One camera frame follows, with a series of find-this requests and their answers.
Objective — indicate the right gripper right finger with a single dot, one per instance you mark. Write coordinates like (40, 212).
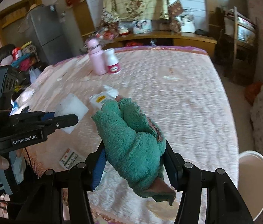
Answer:
(173, 167)

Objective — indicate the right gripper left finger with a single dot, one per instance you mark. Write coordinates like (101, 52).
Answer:
(99, 162)

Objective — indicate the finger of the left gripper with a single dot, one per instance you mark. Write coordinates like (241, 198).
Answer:
(47, 116)
(66, 123)

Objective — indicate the green towel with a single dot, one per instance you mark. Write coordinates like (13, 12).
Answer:
(134, 145)

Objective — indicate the white trash bucket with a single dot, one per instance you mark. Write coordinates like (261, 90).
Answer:
(250, 183)

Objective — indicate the left gloved hand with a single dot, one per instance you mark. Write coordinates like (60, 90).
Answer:
(3, 165)

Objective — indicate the green white flat box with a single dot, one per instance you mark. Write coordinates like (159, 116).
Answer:
(70, 158)

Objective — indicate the white yellow small box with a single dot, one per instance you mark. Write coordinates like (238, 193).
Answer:
(108, 93)

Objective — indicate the pink quilted table cover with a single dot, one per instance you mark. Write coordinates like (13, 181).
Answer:
(181, 91)

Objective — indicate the pink water bottle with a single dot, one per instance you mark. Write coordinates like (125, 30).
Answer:
(95, 52)

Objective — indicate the small white pink bottle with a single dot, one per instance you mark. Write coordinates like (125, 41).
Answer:
(111, 61)

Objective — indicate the wooden low cabinet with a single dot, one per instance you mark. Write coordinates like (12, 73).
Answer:
(185, 41)

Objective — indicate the grey refrigerator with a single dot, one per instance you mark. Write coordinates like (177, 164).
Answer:
(46, 33)

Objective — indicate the framed photo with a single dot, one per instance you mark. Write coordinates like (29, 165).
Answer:
(141, 26)

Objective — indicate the yellow floral hanging cloth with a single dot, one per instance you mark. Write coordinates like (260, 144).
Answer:
(115, 11)

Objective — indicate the wooden shelf rack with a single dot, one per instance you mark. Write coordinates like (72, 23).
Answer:
(237, 47)

